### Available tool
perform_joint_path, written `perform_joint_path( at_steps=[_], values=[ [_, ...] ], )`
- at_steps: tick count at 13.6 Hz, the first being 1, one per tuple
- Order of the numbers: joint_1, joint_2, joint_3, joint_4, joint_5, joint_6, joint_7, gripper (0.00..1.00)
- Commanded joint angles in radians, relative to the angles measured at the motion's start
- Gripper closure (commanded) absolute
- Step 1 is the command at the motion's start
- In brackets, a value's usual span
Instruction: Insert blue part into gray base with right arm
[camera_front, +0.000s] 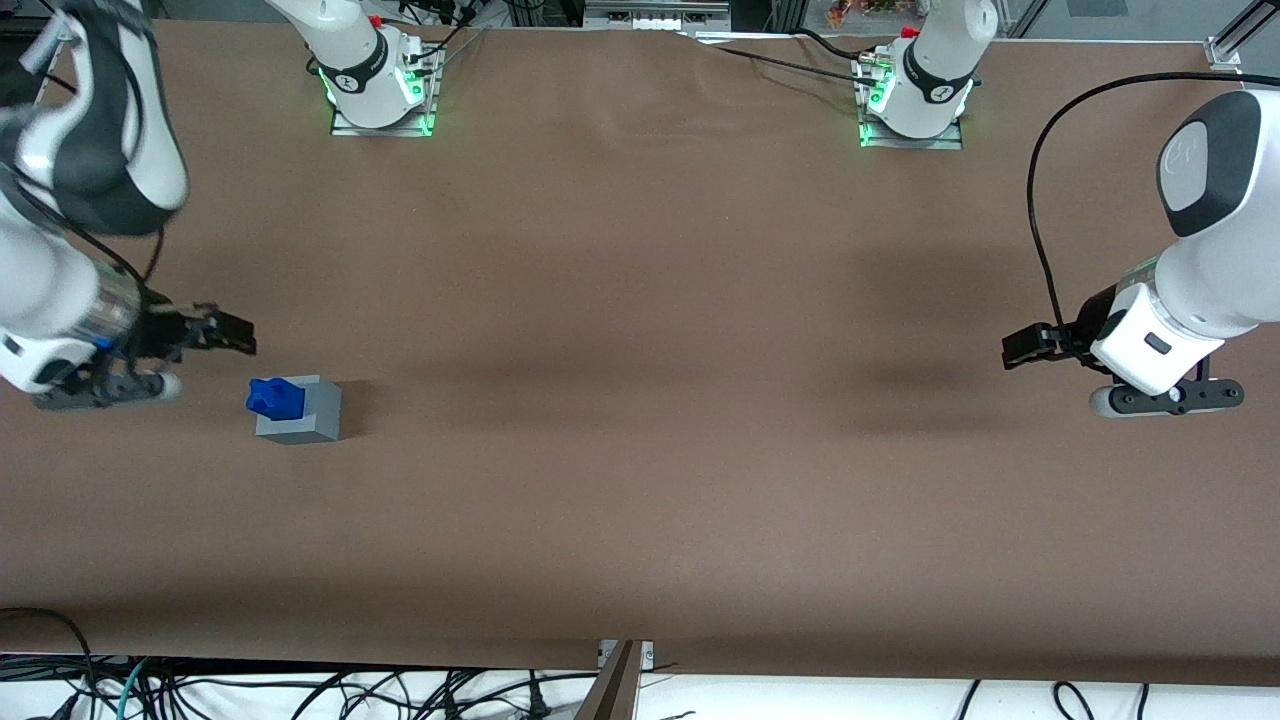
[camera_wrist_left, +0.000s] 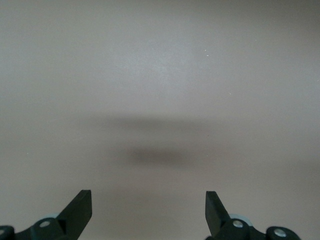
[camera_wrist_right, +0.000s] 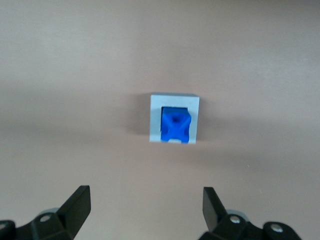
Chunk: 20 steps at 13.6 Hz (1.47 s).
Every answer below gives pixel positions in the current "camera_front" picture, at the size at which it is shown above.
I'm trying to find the aluminium profile rack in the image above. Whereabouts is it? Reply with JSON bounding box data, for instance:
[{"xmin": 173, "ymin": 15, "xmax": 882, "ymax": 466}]
[{"xmin": 583, "ymin": 0, "xmax": 733, "ymax": 32}]

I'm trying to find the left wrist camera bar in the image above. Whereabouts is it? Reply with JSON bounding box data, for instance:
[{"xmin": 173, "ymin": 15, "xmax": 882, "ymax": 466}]
[{"xmin": 1089, "ymin": 378, "xmax": 1247, "ymax": 419}]

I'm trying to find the black looped floor cable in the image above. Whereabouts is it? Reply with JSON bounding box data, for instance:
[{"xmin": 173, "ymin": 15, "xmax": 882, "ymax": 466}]
[{"xmin": 0, "ymin": 606, "xmax": 98, "ymax": 693}]

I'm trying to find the metal table edge bracket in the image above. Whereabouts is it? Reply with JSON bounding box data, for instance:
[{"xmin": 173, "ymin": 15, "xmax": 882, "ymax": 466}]
[{"xmin": 597, "ymin": 639, "xmax": 657, "ymax": 672}]

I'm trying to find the arm black camera mount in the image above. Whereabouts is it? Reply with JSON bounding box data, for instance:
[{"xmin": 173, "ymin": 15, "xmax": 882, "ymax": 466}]
[
  {"xmin": 94, "ymin": 298, "xmax": 163, "ymax": 387},
  {"xmin": 1074, "ymin": 284, "xmax": 1143, "ymax": 353}
]

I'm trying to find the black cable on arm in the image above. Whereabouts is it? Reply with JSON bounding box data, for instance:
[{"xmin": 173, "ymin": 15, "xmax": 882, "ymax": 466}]
[
  {"xmin": 1027, "ymin": 72, "xmax": 1247, "ymax": 347},
  {"xmin": 0, "ymin": 175, "xmax": 168, "ymax": 293}
]

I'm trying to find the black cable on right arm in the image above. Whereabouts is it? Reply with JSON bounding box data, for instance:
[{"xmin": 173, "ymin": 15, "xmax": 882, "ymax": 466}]
[{"xmin": 0, "ymin": 175, "xmax": 168, "ymax": 293}]

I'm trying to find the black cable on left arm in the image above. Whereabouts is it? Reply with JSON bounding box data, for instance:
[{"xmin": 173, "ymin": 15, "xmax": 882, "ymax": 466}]
[{"xmin": 1027, "ymin": 72, "xmax": 1247, "ymax": 347}]

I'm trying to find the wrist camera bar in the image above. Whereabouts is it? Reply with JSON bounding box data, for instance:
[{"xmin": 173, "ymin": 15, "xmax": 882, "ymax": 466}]
[
  {"xmin": 32, "ymin": 371, "xmax": 185, "ymax": 412},
  {"xmin": 1089, "ymin": 378, "xmax": 1247, "ymax": 419}
]

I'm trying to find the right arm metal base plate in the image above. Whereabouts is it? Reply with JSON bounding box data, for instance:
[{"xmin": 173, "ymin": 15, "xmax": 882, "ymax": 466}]
[{"xmin": 329, "ymin": 38, "xmax": 439, "ymax": 139}]

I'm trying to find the gray square base block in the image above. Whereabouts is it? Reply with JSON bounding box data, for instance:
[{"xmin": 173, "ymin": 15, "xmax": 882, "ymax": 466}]
[{"xmin": 256, "ymin": 375, "xmax": 343, "ymax": 446}]

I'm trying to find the dark support beam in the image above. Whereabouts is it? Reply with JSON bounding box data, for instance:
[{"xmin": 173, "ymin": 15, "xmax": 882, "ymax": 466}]
[{"xmin": 574, "ymin": 640, "xmax": 642, "ymax": 720}]

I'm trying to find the left arm black camera mount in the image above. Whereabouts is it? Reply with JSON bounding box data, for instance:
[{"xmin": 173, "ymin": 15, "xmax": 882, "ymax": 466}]
[{"xmin": 1074, "ymin": 284, "xmax": 1143, "ymax": 353}]

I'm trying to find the blue plastic part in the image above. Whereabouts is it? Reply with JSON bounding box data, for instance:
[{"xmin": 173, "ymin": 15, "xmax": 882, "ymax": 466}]
[{"xmin": 245, "ymin": 376, "xmax": 307, "ymax": 422}]

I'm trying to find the teal floor cable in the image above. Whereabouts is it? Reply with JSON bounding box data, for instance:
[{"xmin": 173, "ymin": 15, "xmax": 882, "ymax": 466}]
[{"xmin": 108, "ymin": 657, "xmax": 153, "ymax": 720}]

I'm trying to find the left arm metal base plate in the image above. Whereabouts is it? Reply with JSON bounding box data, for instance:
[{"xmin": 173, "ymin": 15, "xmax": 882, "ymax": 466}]
[{"xmin": 854, "ymin": 52, "xmax": 965, "ymax": 152}]

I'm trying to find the right arm black camera mount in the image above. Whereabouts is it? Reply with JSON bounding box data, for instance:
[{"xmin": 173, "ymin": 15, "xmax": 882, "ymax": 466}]
[{"xmin": 94, "ymin": 298, "xmax": 163, "ymax": 387}]

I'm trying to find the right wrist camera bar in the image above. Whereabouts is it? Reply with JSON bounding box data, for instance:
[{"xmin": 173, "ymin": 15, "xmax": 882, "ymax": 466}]
[{"xmin": 32, "ymin": 371, "xmax": 185, "ymax": 412}]

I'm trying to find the black cable on table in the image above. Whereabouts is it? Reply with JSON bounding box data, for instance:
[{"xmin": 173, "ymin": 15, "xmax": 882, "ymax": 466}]
[{"xmin": 690, "ymin": 29, "xmax": 887, "ymax": 87}]

